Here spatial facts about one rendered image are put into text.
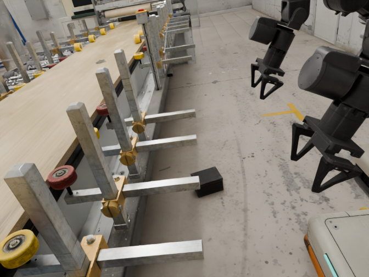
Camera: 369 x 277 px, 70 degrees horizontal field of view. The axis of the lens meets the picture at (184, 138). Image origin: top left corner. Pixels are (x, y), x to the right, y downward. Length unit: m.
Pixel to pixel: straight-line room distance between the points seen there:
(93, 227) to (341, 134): 0.88
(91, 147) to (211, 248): 1.12
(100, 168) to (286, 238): 1.23
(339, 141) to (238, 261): 1.21
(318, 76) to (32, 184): 0.48
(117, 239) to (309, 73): 0.70
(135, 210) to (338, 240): 0.89
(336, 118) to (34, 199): 0.52
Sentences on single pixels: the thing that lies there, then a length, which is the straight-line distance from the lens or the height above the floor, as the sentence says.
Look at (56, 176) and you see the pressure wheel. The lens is 0.89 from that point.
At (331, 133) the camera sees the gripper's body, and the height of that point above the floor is 1.09.
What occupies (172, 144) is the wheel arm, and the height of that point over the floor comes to 0.81.
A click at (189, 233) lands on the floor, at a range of 1.75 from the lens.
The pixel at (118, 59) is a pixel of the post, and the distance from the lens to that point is 1.14.
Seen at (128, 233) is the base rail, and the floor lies 0.70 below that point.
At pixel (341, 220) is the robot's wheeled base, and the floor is 0.28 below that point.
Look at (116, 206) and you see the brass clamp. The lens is 0.81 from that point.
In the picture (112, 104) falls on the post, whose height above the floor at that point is 1.03.
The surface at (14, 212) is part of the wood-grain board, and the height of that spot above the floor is 0.90.
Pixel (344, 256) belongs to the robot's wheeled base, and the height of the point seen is 0.28.
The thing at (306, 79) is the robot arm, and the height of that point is 1.18.
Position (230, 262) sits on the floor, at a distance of 1.60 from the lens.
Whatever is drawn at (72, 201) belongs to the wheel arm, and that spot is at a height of 0.80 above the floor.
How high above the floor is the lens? 1.35
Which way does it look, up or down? 31 degrees down
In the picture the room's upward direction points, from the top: 11 degrees counter-clockwise
